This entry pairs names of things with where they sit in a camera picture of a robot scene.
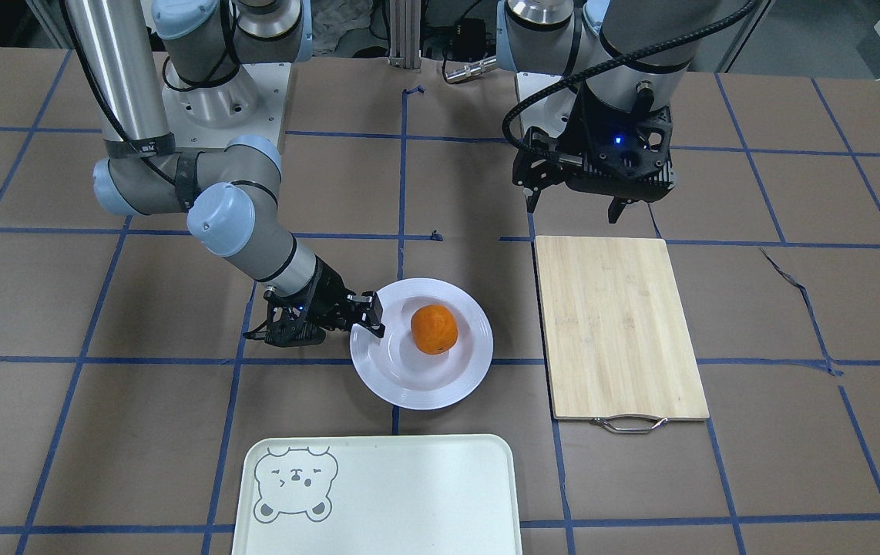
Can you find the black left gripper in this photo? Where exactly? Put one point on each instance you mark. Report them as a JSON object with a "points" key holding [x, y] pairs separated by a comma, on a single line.
{"points": [[586, 126]]}

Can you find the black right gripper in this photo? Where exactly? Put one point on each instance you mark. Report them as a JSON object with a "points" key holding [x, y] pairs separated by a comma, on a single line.
{"points": [[326, 294]]}

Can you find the white round plate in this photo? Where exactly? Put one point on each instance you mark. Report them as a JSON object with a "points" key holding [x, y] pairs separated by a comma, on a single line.
{"points": [[397, 372]]}

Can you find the orange fruit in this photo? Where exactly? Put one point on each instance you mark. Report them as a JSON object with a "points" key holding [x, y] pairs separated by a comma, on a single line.
{"points": [[434, 330]]}

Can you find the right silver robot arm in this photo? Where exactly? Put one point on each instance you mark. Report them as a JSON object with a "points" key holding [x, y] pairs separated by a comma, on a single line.
{"points": [[195, 57]]}

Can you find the cream bear tray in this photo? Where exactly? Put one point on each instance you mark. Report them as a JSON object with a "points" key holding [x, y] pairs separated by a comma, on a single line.
{"points": [[435, 494]]}

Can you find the light wooden cutting board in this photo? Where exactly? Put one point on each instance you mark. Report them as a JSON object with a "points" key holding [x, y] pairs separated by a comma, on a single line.
{"points": [[617, 345]]}

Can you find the aluminium frame post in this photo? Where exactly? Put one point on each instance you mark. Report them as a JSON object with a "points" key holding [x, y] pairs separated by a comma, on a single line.
{"points": [[405, 34]]}

